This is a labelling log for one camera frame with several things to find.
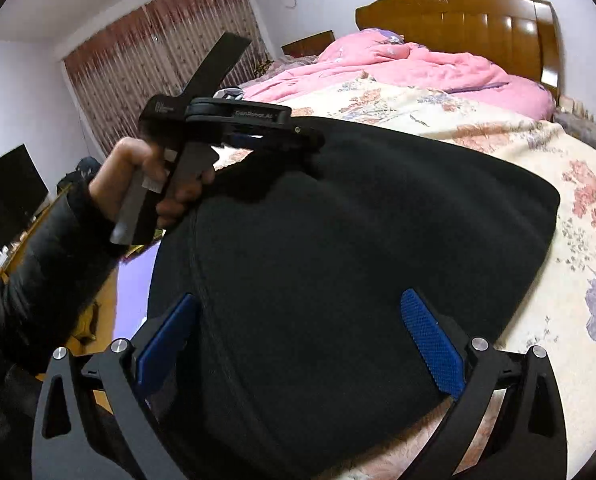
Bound pink quilt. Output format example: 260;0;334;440
240;29;554;122

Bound nightstand with grey floral cloth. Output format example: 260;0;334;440
552;95;596;157

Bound brown patterned curtain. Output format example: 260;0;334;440
62;0;272;157

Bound cream floral blanket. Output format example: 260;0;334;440
218;77;596;480

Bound wooden headboard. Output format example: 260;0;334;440
355;0;564;99

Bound dark bag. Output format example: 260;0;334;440
57;157;105;197

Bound black television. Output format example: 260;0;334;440
0;143;51;244

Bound person's left hand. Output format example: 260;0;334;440
88;137;217;231

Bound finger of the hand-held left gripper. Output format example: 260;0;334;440
225;116;327;154

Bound black pants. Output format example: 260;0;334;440
145;116;562;480

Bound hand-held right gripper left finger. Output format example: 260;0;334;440
30;292;201;480

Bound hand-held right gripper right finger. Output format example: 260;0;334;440
400;287;568;480

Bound wooden nightstand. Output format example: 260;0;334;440
281;30;337;59

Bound person's left forearm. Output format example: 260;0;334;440
0;180;125;378

